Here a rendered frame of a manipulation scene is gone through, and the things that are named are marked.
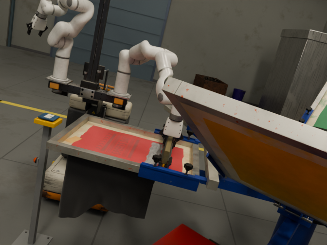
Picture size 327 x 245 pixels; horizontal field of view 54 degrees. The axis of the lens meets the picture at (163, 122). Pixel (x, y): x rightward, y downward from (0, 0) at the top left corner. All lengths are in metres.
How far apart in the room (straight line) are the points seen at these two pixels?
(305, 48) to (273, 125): 6.52
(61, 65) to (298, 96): 5.70
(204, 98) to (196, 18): 8.87
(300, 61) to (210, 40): 3.28
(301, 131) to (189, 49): 8.97
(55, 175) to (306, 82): 5.64
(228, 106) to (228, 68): 9.05
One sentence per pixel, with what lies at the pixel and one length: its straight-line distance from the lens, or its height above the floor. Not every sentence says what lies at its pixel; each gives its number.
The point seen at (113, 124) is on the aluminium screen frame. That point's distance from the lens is 2.13.
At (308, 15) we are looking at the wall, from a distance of 10.23.
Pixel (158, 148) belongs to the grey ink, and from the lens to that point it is 1.93.
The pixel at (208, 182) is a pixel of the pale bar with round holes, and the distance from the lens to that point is 1.55.
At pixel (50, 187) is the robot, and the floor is 0.17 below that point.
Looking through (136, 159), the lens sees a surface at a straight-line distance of 1.74.
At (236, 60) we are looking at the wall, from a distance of 9.74.
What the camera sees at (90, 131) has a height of 0.96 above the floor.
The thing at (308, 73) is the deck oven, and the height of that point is 1.43.
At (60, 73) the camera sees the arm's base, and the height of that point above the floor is 1.19.
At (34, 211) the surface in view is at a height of 0.28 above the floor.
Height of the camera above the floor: 1.67
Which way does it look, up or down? 17 degrees down
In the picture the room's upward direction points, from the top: 14 degrees clockwise
